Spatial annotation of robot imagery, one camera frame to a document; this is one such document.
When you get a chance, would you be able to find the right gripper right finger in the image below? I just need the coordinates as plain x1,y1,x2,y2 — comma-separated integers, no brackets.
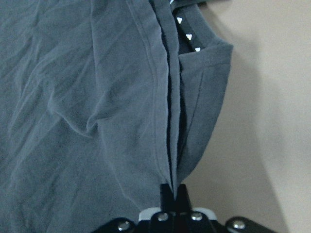
175,184,193,233

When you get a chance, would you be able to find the black t-shirt with logo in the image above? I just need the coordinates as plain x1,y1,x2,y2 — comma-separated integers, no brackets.
0,0,233,233

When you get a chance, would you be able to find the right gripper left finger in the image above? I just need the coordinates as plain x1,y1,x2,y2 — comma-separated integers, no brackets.
159,184,175,233

